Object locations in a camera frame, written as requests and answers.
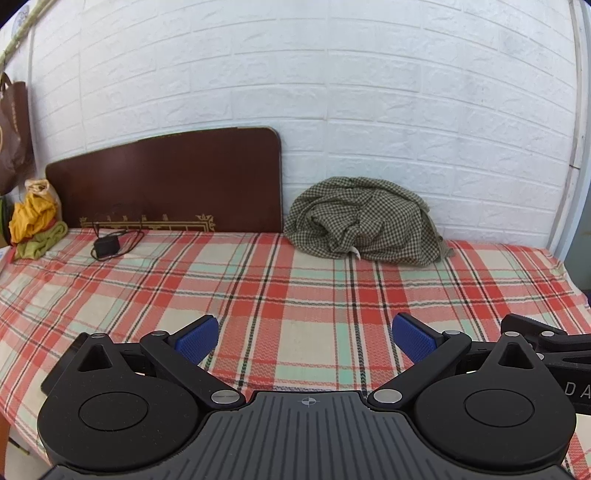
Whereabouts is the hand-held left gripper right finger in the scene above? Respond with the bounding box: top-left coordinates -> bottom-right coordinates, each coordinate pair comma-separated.
367,312 -> 546,411

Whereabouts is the yellow cloth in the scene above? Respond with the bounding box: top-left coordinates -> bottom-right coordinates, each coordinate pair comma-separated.
9,191 -> 58,245

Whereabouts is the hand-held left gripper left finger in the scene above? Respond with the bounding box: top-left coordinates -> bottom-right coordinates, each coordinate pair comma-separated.
69,315 -> 246,411

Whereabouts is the white door frame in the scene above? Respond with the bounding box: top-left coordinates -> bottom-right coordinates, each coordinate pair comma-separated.
547,0 -> 591,259

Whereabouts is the black charger with cable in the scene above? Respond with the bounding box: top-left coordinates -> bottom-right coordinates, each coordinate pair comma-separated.
91,205 -> 148,262

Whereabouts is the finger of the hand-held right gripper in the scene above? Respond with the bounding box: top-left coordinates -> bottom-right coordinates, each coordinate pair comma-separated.
501,314 -> 591,344

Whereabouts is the dark brown wooden headboard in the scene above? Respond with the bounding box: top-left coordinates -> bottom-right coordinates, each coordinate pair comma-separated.
45,127 -> 283,234

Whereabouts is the red plaid bed sheet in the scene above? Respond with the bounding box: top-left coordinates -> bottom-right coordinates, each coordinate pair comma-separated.
0,226 -> 591,480

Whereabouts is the green striped checked shirt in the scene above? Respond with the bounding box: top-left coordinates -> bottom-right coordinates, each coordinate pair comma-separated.
283,176 -> 455,267

